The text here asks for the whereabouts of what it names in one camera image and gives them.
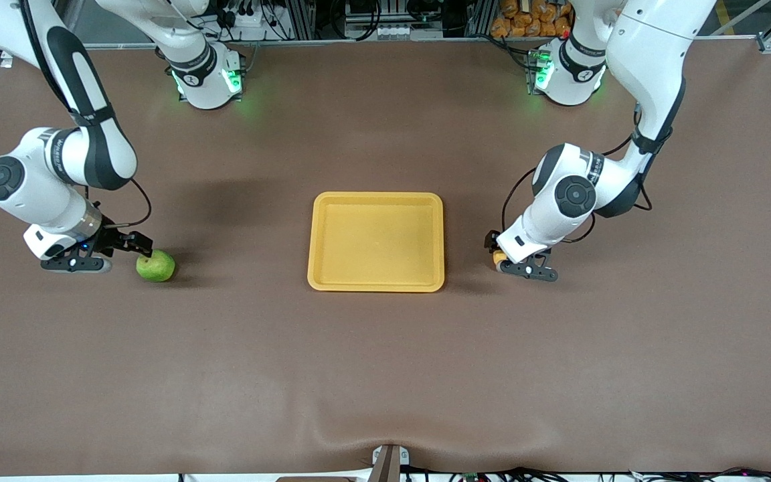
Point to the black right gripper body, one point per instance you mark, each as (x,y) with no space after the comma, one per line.
(114,237)

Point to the aluminium table edge rail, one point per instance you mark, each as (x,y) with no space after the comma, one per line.
(385,41)

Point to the yellow plastic tray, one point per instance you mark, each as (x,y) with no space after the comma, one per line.
(376,242)

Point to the orange packaged snacks pile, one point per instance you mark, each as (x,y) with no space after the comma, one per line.
(533,19)

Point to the green apple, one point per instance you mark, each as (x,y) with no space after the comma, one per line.
(156,266)

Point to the brown table cover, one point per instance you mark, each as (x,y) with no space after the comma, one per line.
(385,375)

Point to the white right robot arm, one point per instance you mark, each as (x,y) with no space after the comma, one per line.
(57,167)

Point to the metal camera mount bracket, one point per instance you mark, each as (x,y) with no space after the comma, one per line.
(390,463)

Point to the white power strip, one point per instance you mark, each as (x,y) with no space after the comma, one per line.
(245,15)

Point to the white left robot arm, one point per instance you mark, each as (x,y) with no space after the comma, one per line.
(579,194)

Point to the yellow potato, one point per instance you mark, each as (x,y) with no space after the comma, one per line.
(499,257)

